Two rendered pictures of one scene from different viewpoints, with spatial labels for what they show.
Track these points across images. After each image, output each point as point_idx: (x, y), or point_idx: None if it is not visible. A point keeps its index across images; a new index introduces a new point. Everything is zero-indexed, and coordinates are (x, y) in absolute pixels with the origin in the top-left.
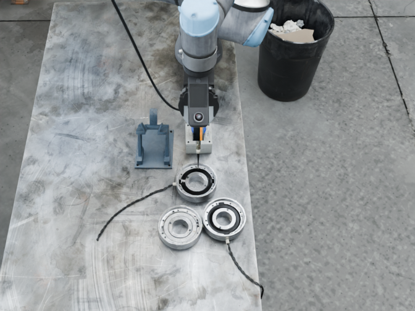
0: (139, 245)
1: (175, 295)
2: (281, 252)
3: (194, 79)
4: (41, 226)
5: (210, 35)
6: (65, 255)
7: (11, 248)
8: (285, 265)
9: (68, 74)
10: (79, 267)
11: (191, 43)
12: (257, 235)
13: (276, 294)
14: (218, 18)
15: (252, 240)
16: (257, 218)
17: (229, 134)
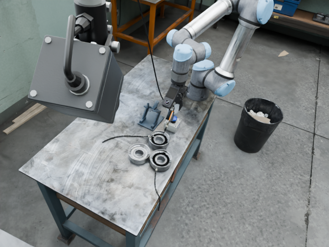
0: (117, 153)
1: (118, 180)
2: (201, 218)
3: (173, 85)
4: (84, 127)
5: (183, 62)
6: (85, 141)
7: (68, 129)
8: (200, 226)
9: (135, 80)
10: (88, 148)
11: (174, 64)
12: (194, 204)
13: (188, 237)
14: (190, 56)
15: (169, 176)
16: (199, 197)
17: (188, 130)
